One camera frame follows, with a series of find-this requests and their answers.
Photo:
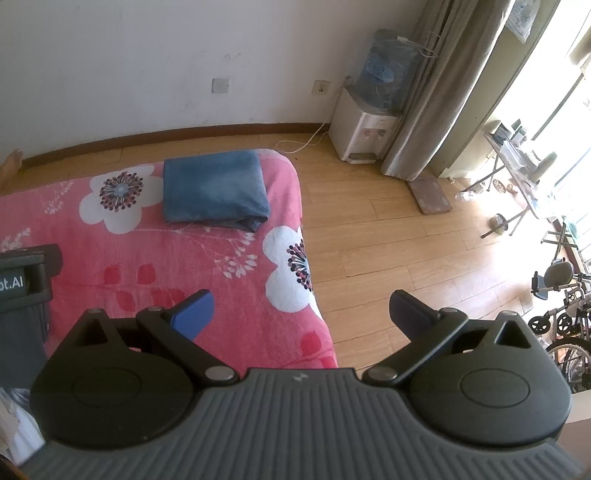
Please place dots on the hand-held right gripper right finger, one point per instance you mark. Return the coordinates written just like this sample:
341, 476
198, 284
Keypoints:
408, 314

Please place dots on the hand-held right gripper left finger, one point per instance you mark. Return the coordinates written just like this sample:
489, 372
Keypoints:
196, 314

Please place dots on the light blue denim jeans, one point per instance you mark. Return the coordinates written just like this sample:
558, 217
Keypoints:
212, 189

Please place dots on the pink floral blanket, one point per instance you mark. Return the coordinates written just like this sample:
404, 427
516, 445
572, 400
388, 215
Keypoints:
138, 258

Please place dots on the brown bathroom scale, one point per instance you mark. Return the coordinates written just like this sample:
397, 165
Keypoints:
431, 196

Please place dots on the small round basket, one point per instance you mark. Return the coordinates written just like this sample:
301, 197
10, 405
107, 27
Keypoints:
499, 222

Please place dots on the clear plastic bottle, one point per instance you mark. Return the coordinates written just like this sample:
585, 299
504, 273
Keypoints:
465, 197

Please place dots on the folding metal rack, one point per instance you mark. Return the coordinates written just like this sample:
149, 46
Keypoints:
561, 240

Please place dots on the wheelchair with spoked wheel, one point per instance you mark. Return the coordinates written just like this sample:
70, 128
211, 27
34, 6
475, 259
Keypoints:
579, 369

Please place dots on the folding table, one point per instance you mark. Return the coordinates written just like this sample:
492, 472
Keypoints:
517, 166

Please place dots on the white water dispenser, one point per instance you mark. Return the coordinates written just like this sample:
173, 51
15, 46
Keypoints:
355, 129

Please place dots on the beige curtain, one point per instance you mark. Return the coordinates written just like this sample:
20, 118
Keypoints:
443, 92

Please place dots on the dark box on nightstand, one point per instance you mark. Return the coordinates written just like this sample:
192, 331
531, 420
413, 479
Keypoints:
388, 69

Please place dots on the hanging plastic bag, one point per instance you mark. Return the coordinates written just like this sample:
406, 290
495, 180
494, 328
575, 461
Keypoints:
521, 21

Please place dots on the blank white wall plate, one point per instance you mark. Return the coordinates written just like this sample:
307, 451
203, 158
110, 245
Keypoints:
220, 86

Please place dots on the white wall socket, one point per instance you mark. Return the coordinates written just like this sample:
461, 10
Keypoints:
322, 87

